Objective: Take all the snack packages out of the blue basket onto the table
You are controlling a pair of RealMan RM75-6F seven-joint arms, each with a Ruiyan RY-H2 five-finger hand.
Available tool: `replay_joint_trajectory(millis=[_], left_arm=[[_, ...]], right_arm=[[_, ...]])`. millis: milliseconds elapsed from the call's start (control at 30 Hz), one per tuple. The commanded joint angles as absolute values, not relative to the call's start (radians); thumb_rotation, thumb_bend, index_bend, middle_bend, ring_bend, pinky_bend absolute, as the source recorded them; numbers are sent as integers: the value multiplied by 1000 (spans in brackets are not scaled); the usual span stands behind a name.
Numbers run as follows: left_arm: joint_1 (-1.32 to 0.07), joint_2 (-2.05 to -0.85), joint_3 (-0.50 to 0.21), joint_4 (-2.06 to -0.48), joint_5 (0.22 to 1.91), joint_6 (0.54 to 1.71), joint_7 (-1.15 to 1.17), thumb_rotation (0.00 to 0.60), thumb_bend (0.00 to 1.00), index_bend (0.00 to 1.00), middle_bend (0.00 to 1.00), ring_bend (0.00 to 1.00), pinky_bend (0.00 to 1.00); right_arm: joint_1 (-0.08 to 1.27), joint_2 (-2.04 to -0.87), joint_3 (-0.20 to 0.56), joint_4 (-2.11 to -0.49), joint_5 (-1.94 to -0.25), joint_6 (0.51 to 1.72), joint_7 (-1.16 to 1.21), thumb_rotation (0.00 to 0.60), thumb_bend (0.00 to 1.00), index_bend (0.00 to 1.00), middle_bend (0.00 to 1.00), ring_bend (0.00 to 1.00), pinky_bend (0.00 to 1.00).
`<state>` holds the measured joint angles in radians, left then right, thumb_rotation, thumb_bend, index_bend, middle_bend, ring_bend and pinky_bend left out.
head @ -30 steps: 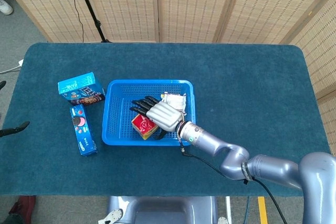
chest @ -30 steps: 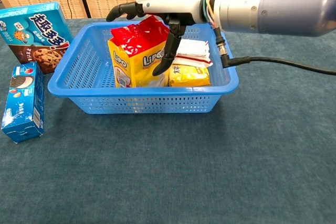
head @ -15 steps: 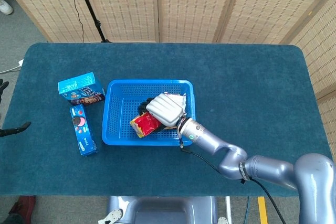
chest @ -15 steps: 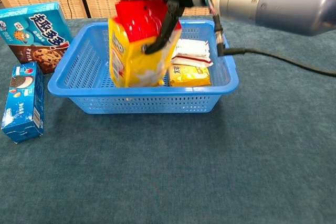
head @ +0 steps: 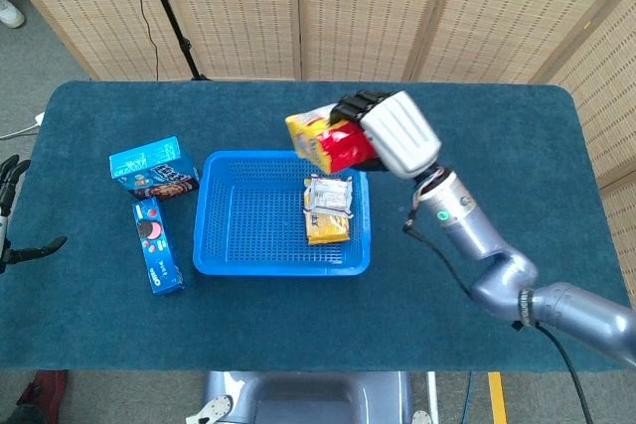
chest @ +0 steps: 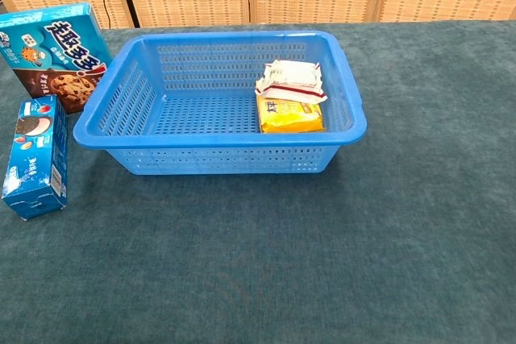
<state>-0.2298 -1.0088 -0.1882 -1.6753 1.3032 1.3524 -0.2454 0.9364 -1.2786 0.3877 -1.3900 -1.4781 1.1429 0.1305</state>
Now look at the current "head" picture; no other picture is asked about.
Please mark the yellow snack packet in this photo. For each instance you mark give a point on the yellow snack packet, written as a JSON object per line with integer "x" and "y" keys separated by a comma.
{"x": 328, "y": 231}

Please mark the blue plastic perforated basket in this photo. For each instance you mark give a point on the blue plastic perforated basket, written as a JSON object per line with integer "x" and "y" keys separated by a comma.
{"x": 248, "y": 215}

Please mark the dark teal table mat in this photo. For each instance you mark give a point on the dark teal table mat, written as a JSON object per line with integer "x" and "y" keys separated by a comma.
{"x": 298, "y": 325}

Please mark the red shoe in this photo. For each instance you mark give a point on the red shoe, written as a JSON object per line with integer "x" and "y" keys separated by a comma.
{"x": 49, "y": 386}

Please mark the white snack packet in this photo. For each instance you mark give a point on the white snack packet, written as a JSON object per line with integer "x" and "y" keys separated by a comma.
{"x": 330, "y": 194}

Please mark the wide blue cookie box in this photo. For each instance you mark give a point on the wide blue cookie box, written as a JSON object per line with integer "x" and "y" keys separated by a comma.
{"x": 149, "y": 161}

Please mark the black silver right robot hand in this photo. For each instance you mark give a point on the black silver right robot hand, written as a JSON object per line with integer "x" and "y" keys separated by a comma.
{"x": 402, "y": 133}

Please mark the yellow red Lipo bag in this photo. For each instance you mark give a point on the yellow red Lipo bag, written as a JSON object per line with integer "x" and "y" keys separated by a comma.
{"x": 343, "y": 148}

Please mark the yellow floor tape strip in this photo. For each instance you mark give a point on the yellow floor tape strip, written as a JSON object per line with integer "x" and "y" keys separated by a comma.
{"x": 497, "y": 399}

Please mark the white shoe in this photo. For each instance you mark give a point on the white shoe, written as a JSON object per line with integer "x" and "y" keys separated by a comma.
{"x": 11, "y": 14}

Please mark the black tripod stand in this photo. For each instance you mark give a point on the black tripod stand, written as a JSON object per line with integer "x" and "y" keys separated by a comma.
{"x": 171, "y": 17}

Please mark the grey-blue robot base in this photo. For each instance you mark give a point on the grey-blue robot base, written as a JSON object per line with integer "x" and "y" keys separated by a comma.
{"x": 308, "y": 399}

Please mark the long blue Oreo box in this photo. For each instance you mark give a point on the long blue Oreo box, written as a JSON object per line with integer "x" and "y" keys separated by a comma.
{"x": 159, "y": 255}

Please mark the bamboo folding screen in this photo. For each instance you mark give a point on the bamboo folding screen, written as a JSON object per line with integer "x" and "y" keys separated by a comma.
{"x": 372, "y": 7}

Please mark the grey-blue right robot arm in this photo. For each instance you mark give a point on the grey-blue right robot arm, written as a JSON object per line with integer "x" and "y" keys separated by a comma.
{"x": 472, "y": 230}

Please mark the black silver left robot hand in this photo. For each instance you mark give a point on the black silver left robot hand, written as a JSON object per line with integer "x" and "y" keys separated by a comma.
{"x": 4, "y": 235}

